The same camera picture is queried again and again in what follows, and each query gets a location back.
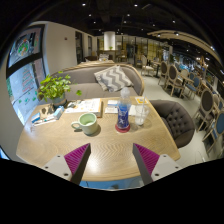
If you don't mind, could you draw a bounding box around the grey tufted chair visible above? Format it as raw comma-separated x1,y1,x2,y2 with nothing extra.
148,99,196,149

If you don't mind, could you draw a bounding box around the group of ceiling lights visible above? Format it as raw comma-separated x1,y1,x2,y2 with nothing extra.
79,1,221,51

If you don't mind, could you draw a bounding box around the clear bottle with blue label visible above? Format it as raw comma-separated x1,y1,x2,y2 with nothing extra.
116,86,132,131

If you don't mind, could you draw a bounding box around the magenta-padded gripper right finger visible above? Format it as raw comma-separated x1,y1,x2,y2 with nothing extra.
131,143,183,186

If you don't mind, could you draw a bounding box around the pale green ceramic mug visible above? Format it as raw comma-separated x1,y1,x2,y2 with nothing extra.
70,112,99,136

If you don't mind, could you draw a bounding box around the small blue white box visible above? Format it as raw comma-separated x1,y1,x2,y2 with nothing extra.
30,112,42,123

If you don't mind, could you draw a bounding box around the group of dining chairs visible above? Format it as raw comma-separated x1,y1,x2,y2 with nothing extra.
134,54,224,158

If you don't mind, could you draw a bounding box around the grey white chevron pillow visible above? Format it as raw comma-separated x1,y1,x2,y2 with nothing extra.
93,64,134,93

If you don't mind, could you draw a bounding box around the white paper napkin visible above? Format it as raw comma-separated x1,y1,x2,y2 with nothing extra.
129,104,138,117

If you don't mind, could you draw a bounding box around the window with painted decorations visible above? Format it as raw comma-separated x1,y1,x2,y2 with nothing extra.
4,23,46,126

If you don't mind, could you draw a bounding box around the blue and white packet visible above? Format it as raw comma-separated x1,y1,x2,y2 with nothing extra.
107,99,119,108

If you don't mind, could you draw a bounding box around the brown card stand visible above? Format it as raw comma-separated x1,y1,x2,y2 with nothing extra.
39,103,56,116

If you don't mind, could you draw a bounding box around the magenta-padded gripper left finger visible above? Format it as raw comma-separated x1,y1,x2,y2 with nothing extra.
41,143,92,186

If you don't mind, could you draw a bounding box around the light blue tissue box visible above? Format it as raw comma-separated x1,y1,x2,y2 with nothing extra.
53,105,65,120

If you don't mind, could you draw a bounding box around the clear plastic cup with straw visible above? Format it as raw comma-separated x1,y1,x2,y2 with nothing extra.
134,94,151,127

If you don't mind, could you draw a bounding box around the white round pillar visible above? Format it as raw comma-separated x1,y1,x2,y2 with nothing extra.
103,30,117,51

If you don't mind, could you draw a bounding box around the white book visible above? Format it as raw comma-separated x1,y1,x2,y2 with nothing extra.
64,97,104,118

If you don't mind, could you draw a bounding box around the yellow card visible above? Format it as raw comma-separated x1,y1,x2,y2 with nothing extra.
134,96,149,105

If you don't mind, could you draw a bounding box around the green potted plant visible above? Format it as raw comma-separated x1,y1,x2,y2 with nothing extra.
37,70,83,108

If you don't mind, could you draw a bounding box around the grey curved sofa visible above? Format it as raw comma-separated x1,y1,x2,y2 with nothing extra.
38,60,146,103

